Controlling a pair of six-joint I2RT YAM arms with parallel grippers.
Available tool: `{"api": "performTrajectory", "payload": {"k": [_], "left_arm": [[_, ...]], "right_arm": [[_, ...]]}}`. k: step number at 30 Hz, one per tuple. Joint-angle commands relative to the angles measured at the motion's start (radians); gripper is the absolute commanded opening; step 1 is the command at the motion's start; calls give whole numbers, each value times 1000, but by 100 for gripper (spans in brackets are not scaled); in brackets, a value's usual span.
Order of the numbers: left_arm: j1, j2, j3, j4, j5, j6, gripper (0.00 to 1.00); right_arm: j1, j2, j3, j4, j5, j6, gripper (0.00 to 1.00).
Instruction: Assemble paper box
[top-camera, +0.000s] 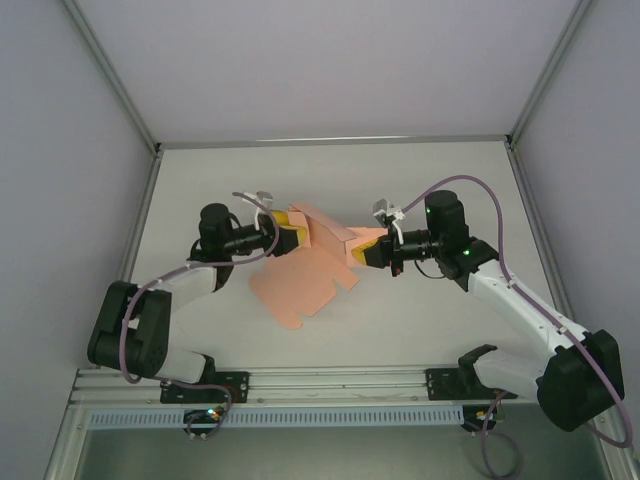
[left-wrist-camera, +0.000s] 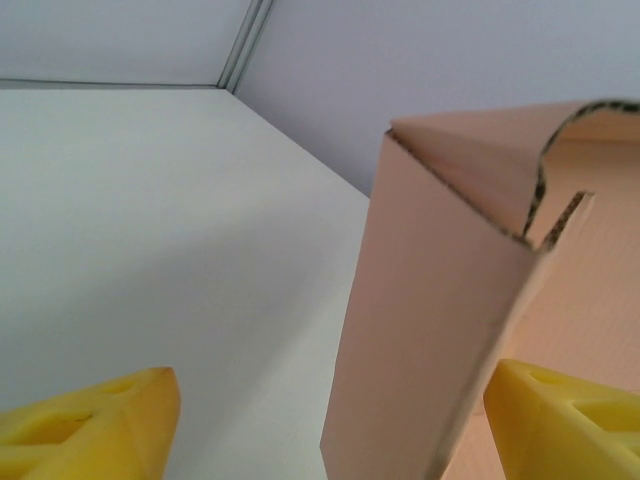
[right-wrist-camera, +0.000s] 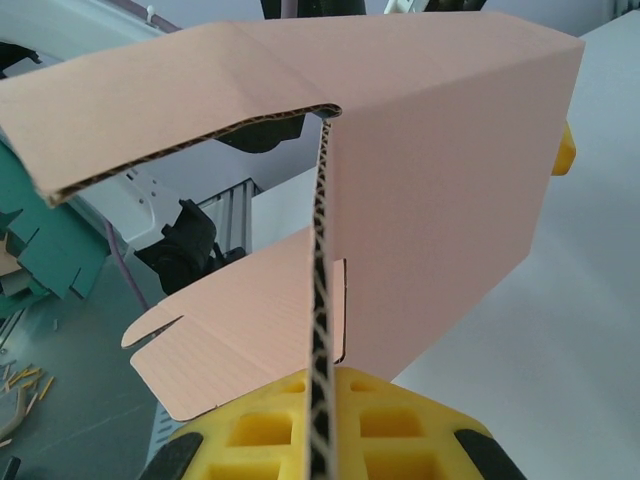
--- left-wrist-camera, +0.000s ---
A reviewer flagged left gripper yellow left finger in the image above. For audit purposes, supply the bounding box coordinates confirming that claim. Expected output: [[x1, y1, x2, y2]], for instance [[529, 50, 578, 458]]
[[0, 366, 181, 480]]

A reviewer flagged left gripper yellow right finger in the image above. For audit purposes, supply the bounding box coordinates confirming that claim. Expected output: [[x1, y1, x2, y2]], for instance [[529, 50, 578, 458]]
[[481, 358, 640, 480]]

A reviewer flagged aluminium frame rail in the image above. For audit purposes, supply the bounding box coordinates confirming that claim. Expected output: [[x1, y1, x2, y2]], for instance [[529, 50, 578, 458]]
[[0, 77, 226, 92]]

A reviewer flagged aluminium frame post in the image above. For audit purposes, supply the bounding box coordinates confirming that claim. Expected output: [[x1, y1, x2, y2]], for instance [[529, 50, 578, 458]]
[[218, 0, 277, 95]]

